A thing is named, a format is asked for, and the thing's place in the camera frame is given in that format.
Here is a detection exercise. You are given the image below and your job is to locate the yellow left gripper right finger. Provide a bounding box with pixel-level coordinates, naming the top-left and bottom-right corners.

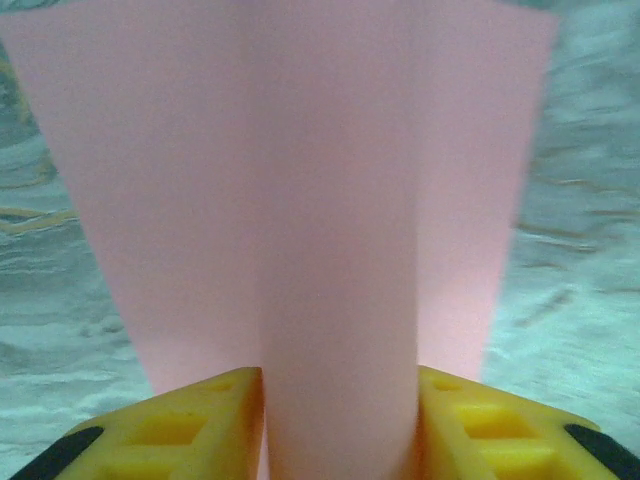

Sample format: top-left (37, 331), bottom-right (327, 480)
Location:
top-left (416, 364), bottom-right (640, 480)

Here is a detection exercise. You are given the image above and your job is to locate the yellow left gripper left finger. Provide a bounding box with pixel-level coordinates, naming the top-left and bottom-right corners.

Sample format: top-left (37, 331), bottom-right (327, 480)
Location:
top-left (9, 366), bottom-right (266, 480)

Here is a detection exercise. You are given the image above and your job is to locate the pink paper sheet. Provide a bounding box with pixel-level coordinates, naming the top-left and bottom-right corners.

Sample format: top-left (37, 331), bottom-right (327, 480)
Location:
top-left (0, 0), bottom-right (561, 480)

